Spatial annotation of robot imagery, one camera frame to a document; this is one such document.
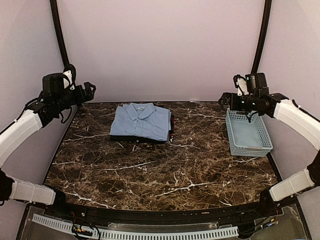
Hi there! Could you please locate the light blue long sleeve shirt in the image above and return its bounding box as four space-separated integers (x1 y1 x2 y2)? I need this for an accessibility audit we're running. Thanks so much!
109 102 172 142

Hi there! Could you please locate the light blue plastic basket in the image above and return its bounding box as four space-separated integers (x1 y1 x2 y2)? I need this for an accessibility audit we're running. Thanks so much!
225 109 273 157

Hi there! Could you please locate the small circuit board with wires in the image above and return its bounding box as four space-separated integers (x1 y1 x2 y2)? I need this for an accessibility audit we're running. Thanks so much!
71 224 101 238

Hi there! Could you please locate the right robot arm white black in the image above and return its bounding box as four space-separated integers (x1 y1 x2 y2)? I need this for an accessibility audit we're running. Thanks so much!
219 72 320 217

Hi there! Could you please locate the right black frame post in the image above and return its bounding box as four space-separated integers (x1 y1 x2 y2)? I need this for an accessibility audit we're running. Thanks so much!
250 0 272 74

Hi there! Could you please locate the black front rail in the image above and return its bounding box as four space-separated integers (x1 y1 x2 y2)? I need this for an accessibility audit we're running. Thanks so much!
42 189 297 227

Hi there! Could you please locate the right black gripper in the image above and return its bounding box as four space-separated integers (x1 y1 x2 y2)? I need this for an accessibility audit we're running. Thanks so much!
218 92 258 112

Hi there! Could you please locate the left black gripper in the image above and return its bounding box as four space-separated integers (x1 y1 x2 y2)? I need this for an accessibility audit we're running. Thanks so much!
54 81 97 112

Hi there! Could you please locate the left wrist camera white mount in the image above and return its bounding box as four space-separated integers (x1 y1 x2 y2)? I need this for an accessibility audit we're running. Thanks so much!
62 64 76 90

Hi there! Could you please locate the black red printed shirt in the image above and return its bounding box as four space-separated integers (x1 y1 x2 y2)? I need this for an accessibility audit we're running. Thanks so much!
168 114 175 143

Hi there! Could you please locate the black frame post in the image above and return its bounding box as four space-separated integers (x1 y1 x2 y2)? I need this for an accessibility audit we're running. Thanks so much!
49 0 70 67
250 0 272 74

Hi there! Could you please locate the white slotted cable duct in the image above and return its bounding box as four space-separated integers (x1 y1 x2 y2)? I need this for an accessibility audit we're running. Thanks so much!
32 214 239 240

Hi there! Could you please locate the left black frame post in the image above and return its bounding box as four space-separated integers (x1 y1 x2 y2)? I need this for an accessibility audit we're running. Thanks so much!
49 0 70 67

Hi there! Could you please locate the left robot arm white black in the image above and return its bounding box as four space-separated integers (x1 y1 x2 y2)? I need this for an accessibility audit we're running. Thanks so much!
0 70 96 218

